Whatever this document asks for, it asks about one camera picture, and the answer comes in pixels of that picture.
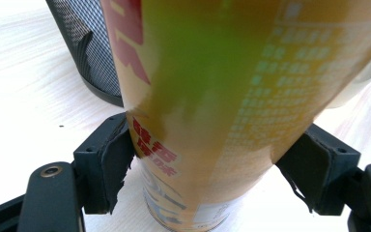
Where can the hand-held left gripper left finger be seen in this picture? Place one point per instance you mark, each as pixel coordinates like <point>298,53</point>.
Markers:
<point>106,161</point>

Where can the black mesh trash bin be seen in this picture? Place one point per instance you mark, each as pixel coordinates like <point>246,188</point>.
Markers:
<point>90,54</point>

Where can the yellow chip can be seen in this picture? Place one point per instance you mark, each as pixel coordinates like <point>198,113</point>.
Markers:
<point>225,106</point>

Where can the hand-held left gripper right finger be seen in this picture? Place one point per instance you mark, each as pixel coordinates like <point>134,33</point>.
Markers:
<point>319,170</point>

